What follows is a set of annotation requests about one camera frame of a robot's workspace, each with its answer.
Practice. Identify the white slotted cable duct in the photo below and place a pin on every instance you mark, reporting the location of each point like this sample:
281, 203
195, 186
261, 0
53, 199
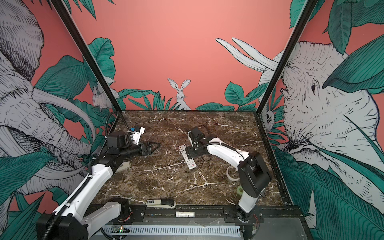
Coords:
141, 230

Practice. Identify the white remote control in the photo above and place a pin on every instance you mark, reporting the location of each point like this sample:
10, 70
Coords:
187, 157

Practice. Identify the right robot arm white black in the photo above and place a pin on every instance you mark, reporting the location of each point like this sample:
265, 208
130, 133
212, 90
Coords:
254, 175

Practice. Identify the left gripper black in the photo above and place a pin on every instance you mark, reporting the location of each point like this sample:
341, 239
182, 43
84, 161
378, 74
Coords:
148, 151

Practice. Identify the white tape roll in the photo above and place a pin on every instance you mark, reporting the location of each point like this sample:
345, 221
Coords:
232, 174

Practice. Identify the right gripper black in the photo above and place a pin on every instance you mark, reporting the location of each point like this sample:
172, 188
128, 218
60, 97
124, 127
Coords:
190, 152

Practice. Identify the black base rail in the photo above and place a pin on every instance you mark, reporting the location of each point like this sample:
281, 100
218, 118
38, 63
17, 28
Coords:
229, 213

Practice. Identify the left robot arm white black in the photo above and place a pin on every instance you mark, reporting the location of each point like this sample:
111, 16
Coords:
68, 221

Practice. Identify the white label tube on rail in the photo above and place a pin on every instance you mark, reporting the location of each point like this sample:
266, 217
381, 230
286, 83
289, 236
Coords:
183, 214

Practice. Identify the green tape roll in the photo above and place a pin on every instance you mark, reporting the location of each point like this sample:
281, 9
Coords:
240, 190

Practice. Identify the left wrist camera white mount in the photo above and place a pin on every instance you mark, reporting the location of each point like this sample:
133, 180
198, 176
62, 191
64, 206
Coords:
135, 134

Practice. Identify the black and white stapler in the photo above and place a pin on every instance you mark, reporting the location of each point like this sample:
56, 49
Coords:
161, 203

